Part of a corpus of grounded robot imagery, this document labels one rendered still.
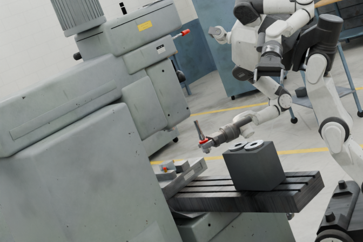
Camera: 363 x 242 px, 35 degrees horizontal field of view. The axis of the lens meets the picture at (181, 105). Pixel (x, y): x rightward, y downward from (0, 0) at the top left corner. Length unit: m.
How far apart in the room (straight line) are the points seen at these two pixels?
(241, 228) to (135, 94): 0.90
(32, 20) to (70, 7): 7.70
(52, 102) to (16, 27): 7.74
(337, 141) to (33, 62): 7.75
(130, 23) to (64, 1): 0.31
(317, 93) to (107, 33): 1.03
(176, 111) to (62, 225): 0.87
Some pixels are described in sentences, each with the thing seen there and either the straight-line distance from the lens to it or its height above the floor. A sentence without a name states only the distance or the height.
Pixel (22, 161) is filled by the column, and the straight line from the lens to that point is 2.24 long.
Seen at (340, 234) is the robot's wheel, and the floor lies 0.58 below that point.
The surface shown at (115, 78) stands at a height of 1.65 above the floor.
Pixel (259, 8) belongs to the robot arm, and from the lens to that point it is 2.73.
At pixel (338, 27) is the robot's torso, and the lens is 2.77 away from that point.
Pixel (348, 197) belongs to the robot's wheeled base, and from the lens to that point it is 3.20.
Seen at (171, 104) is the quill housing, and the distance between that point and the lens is 2.77.
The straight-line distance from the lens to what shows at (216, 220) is 2.84.
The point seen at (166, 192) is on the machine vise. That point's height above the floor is 1.00.
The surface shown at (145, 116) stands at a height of 1.43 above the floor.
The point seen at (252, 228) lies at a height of 0.65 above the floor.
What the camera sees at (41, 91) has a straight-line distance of 2.35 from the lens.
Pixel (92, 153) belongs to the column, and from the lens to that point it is 2.30.
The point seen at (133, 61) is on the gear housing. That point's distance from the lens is 2.63.
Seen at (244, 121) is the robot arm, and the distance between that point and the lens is 2.98.
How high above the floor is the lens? 1.91
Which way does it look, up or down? 11 degrees down
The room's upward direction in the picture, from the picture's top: 21 degrees counter-clockwise
